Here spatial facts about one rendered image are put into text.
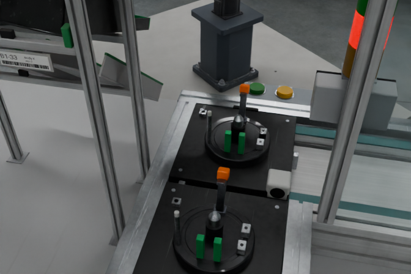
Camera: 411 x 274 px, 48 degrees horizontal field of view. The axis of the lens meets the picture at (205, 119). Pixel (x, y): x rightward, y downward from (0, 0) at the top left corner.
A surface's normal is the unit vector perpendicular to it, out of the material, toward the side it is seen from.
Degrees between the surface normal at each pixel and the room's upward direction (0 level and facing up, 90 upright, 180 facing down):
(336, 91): 90
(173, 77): 0
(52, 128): 0
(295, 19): 1
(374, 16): 90
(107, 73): 90
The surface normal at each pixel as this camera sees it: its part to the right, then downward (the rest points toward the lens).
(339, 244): -0.21, 0.63
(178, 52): 0.00, -0.76
